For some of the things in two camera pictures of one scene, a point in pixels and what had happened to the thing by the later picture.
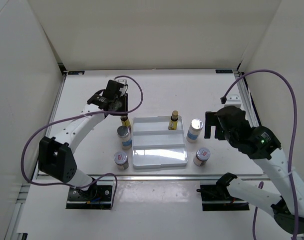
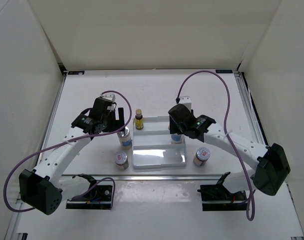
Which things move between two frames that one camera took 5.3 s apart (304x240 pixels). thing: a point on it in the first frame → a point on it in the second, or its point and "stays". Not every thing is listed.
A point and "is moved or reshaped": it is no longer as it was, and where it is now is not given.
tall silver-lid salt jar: [125, 132] stays
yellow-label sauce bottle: [125, 121] is moved or reshaped
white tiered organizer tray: [154, 145] stays
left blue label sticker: [76, 72] stays
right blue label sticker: [228, 71] stays
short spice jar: [202, 155] stays
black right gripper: [211, 120] → [173, 127]
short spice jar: [121, 159] stays
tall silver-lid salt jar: [196, 125] is moved or reshaped
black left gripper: [125, 99] → [116, 124]
